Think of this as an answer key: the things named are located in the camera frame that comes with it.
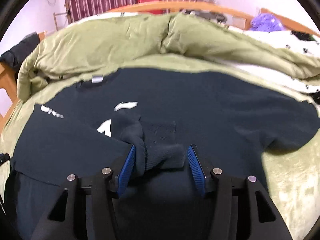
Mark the purple plush toy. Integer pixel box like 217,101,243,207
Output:
250,13,285,32

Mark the black jacket on headboard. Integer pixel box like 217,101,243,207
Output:
1,33,40,72

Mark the green folded quilt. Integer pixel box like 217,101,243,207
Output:
17,14,319,101

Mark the wooden bed frame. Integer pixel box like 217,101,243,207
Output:
1,1,319,129

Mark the wooden coat rack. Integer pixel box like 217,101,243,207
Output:
53,3,72,31

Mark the black sweatshirt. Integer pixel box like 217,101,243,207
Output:
6,68,319,239

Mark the green plush bed sheet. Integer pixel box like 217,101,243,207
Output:
1,54,319,239

